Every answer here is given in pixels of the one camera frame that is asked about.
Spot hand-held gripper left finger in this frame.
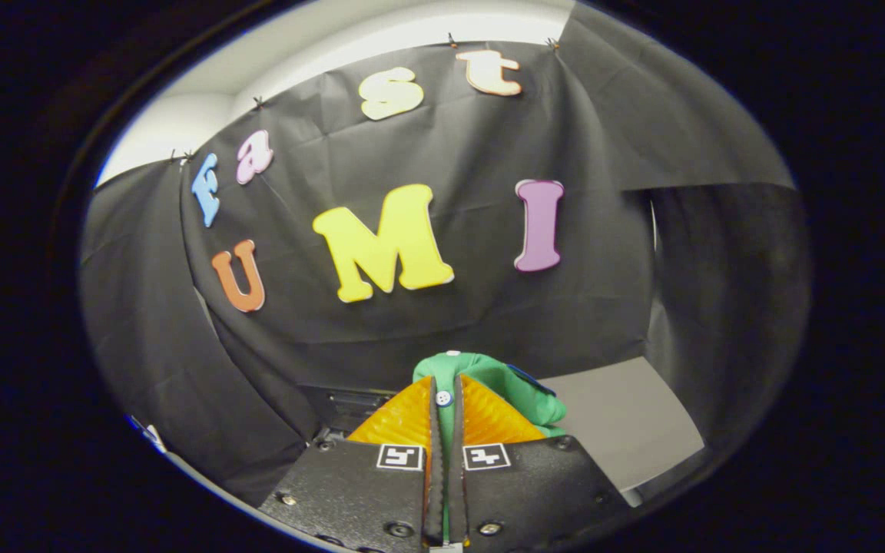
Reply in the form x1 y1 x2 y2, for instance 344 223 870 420
258 375 443 552

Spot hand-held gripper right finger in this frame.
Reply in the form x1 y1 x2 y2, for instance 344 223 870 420
449 374 631 548

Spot green shirt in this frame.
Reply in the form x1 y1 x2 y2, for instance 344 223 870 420
413 350 568 542

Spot dark glass washing machine lid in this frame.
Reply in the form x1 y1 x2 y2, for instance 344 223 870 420
298 384 397 440

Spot beige cabinet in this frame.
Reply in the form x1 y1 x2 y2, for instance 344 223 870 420
539 356 706 508

